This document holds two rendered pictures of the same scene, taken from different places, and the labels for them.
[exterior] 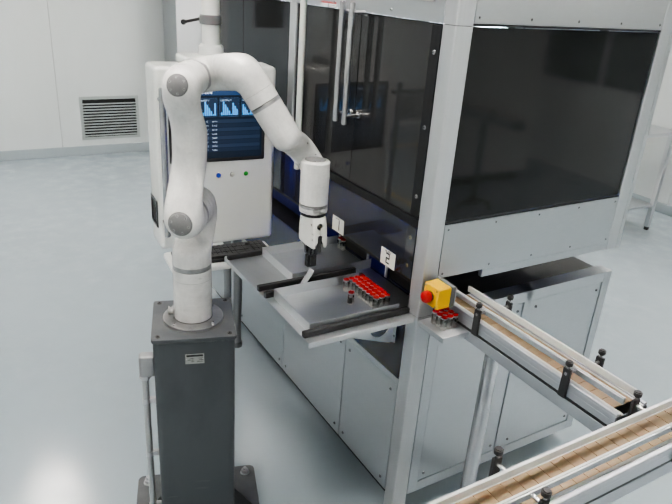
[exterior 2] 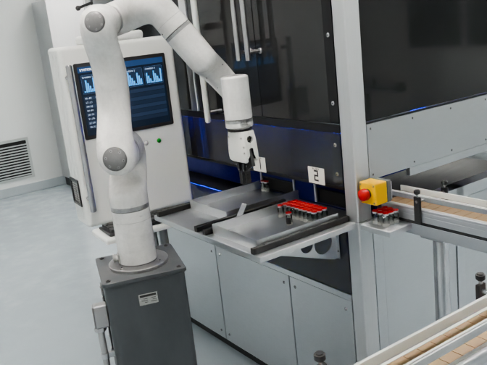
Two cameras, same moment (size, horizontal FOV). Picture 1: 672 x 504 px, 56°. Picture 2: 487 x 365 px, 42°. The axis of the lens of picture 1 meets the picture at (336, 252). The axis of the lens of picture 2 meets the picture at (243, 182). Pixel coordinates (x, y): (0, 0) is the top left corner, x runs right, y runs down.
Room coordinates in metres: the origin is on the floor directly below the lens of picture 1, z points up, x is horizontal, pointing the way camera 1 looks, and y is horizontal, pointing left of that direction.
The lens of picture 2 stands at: (-0.16, 0.13, 1.57)
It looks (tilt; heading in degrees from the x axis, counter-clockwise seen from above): 14 degrees down; 358
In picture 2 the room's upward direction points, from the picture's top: 6 degrees counter-clockwise
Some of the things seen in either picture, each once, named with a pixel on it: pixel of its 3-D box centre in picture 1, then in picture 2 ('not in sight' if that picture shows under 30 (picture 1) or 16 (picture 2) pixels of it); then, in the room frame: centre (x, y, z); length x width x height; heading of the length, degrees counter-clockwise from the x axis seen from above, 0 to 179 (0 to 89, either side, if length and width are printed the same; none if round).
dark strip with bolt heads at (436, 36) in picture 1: (420, 160); (330, 66); (1.92, -0.24, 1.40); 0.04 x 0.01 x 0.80; 32
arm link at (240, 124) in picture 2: (313, 207); (239, 123); (1.76, 0.08, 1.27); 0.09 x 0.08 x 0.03; 32
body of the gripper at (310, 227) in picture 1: (312, 227); (241, 143); (1.77, 0.08, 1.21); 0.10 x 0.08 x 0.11; 32
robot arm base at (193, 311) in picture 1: (192, 292); (134, 235); (1.78, 0.45, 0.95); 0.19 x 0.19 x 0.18
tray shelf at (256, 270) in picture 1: (321, 284); (256, 218); (2.07, 0.04, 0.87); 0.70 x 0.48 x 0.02; 32
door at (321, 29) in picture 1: (323, 89); (221, 40); (2.47, 0.09, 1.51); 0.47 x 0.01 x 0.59; 32
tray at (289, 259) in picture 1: (316, 257); (243, 199); (2.25, 0.08, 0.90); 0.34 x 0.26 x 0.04; 122
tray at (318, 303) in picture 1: (335, 300); (275, 223); (1.90, -0.01, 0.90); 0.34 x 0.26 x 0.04; 122
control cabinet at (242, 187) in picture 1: (211, 150); (122, 124); (2.62, 0.56, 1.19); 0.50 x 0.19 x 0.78; 118
